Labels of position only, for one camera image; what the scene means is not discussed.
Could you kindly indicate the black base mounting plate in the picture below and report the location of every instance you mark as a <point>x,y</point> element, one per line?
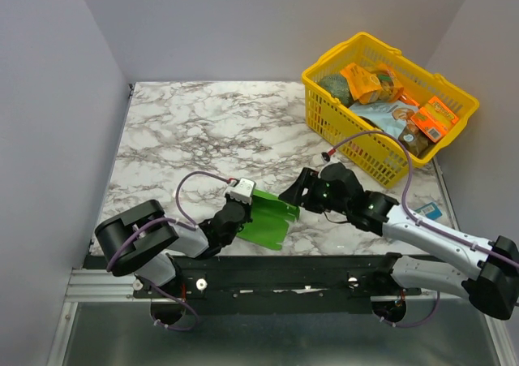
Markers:
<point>275,285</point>

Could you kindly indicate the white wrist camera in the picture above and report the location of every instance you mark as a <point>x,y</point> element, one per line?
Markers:
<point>241,190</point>
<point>325,157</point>

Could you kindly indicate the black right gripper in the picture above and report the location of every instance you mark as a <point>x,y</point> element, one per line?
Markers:
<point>307,190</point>

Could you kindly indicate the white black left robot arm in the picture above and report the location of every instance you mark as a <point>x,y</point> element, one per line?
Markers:
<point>133,241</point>

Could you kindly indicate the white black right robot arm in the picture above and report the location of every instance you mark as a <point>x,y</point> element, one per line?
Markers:
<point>482,271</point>

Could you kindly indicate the yellow plastic shopping basket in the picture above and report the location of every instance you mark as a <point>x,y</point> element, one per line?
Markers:
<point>388,142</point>

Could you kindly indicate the aluminium frame rail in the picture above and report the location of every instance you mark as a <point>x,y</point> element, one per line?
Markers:
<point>97,286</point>

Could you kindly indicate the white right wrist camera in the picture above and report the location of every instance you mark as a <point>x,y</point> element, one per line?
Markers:
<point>325,157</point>

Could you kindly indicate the teal small card packet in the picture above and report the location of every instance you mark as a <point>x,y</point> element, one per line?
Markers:
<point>430,211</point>

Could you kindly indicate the light blue snack bag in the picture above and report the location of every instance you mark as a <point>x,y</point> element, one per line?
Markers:
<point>393,118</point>

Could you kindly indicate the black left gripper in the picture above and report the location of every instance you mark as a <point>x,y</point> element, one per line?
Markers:
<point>246,207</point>

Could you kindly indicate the green paper box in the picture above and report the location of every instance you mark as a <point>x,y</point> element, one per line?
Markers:
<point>271,219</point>

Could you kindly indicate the orange cracker box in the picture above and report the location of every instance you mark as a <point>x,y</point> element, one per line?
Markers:
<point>434,119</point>

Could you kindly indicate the orange snack bag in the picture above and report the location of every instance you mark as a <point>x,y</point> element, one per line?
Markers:
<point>372,84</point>

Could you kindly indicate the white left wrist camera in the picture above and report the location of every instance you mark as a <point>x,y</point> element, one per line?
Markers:
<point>241,190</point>

